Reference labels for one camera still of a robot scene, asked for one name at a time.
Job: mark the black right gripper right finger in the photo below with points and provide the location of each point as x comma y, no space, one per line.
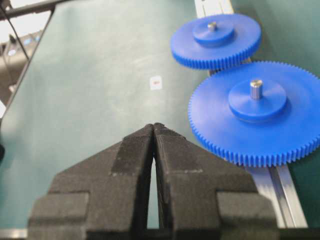
203,197

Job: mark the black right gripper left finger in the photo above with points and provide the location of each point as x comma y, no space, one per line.
104,197

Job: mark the small blue gear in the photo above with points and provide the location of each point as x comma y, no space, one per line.
236,39

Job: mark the large blue gear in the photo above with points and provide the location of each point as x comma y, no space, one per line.
281,127

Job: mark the steel shaft in large gear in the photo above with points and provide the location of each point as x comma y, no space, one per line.
256,89

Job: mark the steel shaft in small gear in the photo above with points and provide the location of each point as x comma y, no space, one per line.
212,26

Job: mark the white marker sticker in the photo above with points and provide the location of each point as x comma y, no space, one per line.
156,83

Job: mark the green table mat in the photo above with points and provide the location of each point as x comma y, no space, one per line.
87,84

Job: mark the silver aluminium extrusion rail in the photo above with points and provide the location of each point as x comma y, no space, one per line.
275,183

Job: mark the black frame rail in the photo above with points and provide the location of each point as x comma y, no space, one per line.
22,25

